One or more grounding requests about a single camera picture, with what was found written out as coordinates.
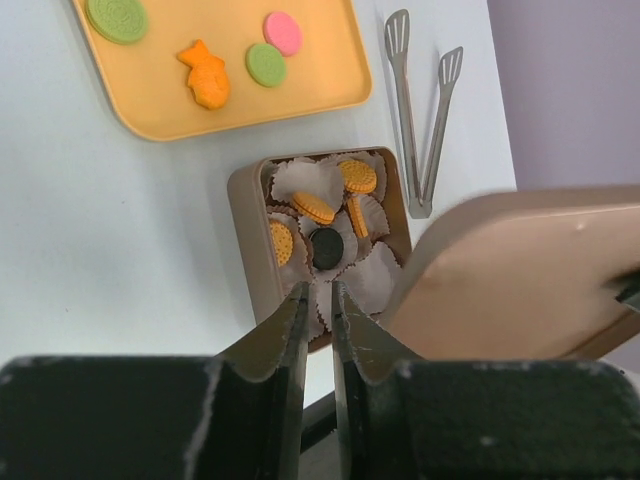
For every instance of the tan biscuit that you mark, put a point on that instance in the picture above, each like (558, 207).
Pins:
(282, 240)
(358, 177)
(357, 217)
(313, 207)

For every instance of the gold cookie tin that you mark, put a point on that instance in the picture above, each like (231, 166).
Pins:
(370, 266)

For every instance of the pink sandwich cookie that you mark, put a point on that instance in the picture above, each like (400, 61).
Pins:
(283, 32)

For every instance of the orange fish cookie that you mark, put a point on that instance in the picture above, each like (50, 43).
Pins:
(208, 79)

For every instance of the black sandwich cookie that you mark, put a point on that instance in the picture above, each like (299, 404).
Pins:
(328, 248)

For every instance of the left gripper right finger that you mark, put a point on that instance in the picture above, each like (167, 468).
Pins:
(400, 416)

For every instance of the green cookie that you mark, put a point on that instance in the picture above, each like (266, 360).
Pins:
(266, 65)
(123, 22)

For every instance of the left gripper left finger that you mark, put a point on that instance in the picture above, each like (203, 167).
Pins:
(234, 415)

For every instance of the gold tin lid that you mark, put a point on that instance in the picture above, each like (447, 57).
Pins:
(521, 275)

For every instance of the yellow plastic tray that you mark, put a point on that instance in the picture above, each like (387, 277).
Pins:
(146, 82)

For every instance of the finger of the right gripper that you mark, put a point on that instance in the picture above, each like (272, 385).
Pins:
(626, 290)

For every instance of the green cookie left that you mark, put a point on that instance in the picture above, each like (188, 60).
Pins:
(123, 22)

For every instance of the green cookie centre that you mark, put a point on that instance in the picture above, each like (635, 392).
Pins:
(266, 65)

